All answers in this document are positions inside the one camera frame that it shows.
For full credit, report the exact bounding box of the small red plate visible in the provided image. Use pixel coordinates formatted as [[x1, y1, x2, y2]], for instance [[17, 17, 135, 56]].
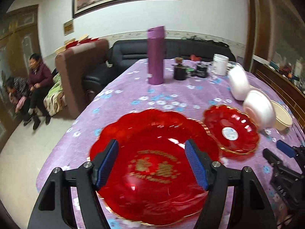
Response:
[[202, 104, 260, 156]]

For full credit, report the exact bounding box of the yellow wall plaque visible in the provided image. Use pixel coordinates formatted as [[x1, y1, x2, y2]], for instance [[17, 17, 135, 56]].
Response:
[[63, 19, 74, 36]]

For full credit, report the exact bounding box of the floral patterned blanket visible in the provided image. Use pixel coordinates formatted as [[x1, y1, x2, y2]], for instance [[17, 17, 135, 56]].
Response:
[[43, 73, 66, 117]]

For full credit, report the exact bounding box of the small black jar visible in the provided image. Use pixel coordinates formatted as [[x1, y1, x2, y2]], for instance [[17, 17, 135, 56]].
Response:
[[195, 62, 209, 78]]

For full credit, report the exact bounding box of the brown armchair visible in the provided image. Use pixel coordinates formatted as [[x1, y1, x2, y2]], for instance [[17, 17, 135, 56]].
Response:
[[55, 39, 109, 120]]

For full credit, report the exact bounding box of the beige disposable bowl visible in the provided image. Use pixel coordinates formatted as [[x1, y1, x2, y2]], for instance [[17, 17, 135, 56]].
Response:
[[270, 100, 293, 131]]

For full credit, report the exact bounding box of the brown wooden door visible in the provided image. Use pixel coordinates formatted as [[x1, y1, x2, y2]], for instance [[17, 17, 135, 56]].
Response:
[[0, 5, 40, 148]]

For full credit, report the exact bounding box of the purple thermos bottle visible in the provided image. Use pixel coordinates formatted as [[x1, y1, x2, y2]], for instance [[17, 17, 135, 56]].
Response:
[[146, 25, 165, 85]]

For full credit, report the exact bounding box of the wooden framed glass partition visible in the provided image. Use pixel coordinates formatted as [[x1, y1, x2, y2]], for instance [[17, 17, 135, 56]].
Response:
[[246, 0, 305, 77]]

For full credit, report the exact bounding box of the wooden cabinet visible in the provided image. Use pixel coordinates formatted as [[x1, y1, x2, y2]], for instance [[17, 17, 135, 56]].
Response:
[[253, 60, 305, 129]]

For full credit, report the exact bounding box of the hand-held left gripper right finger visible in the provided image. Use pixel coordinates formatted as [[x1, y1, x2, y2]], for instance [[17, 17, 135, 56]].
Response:
[[185, 138, 278, 229]]

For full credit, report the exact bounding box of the purple floral tablecloth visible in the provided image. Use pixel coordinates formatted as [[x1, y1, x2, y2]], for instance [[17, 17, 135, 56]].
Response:
[[36, 58, 305, 229]]

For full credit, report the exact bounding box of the pile of red dishes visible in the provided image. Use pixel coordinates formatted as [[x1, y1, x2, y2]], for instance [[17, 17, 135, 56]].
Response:
[[65, 38, 99, 49]]

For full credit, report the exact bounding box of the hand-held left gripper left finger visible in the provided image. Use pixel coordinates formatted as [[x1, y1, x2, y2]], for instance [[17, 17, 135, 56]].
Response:
[[27, 139, 120, 229]]

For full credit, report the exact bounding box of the white disposable bowl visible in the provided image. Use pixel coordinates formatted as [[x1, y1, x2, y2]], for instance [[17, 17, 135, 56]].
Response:
[[242, 89, 277, 129], [228, 64, 250, 101]]

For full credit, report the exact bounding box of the large red plate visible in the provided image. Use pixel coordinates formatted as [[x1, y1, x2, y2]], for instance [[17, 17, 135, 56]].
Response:
[[89, 108, 221, 226]]

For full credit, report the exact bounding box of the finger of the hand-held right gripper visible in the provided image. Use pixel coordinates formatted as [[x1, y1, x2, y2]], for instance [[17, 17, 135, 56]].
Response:
[[276, 140, 299, 159], [262, 148, 286, 172]]

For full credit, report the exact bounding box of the black leather sofa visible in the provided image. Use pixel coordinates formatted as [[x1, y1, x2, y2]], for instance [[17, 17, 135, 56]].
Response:
[[82, 39, 236, 95]]

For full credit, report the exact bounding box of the white plastic jar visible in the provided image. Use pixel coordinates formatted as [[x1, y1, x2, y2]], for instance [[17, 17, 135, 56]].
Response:
[[213, 54, 230, 76]]

